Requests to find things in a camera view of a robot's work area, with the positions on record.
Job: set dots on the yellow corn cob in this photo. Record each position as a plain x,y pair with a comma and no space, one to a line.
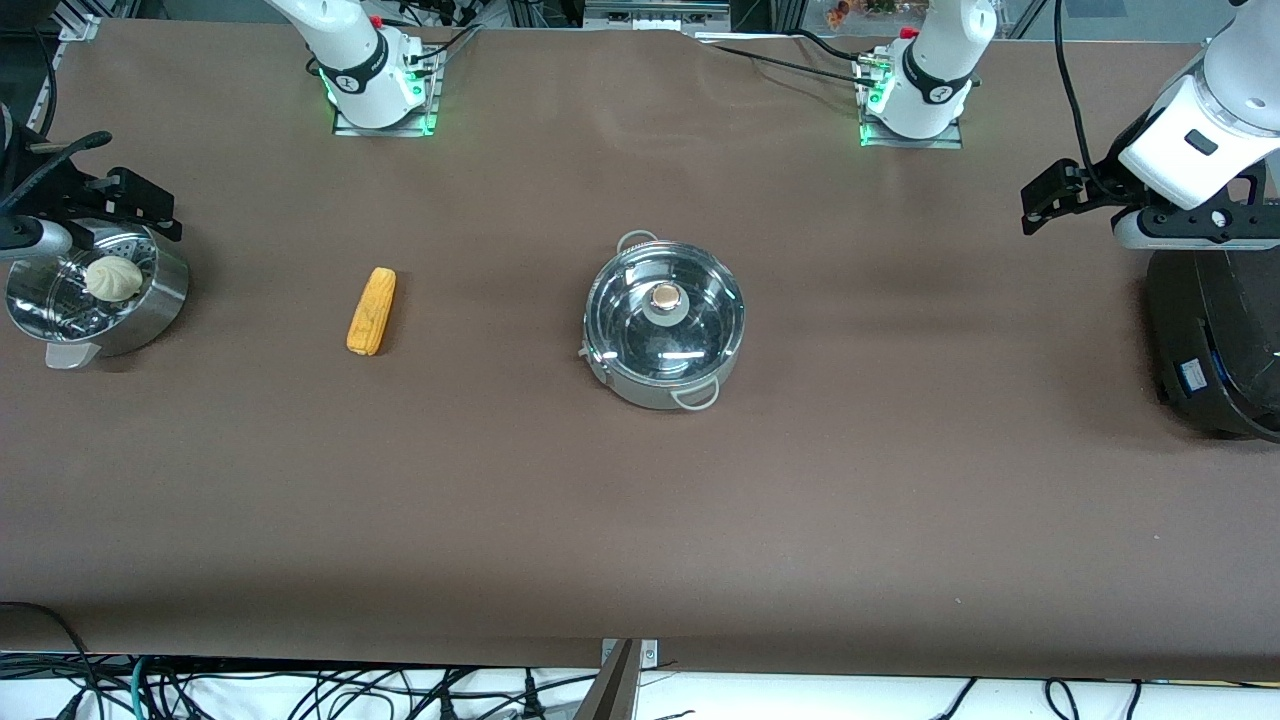
371,310

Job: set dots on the glass pot lid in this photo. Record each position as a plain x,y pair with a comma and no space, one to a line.
690,340

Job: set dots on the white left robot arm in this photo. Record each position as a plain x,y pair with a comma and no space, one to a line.
930,60

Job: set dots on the stainless steel steamer pot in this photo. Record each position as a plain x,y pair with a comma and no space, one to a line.
150,310

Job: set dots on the white steamed bun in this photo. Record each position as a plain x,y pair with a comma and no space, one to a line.
113,279

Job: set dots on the black rice cooker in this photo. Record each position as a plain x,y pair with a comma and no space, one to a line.
1220,340

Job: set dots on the orange toy food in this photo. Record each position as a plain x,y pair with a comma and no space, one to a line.
838,12

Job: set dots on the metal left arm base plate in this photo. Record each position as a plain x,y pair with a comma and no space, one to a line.
940,143

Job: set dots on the aluminium table corner bracket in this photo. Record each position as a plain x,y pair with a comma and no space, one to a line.
80,27

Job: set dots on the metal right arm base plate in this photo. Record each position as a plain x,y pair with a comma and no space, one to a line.
400,131

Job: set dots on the aluminium frame rail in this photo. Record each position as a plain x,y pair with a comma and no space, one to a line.
655,12

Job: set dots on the metal table edge bracket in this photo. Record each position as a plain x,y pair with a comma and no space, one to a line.
625,680

